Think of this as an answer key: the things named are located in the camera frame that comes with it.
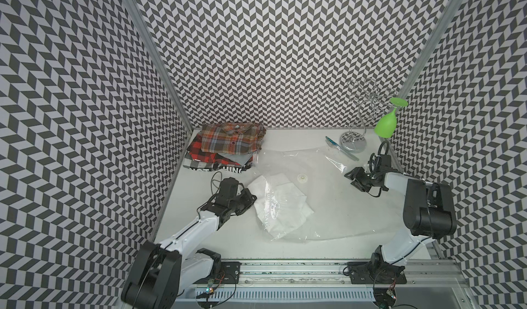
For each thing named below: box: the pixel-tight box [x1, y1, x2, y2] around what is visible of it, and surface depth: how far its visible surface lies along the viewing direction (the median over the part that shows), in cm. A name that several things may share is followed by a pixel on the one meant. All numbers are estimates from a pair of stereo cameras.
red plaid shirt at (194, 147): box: [186, 133, 241, 166], surface depth 101 cm
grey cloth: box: [216, 151, 254, 167], surface depth 99 cm
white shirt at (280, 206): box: [247, 173, 315, 238], surface depth 84 cm
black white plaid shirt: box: [183, 151, 254, 174], surface depth 101 cm
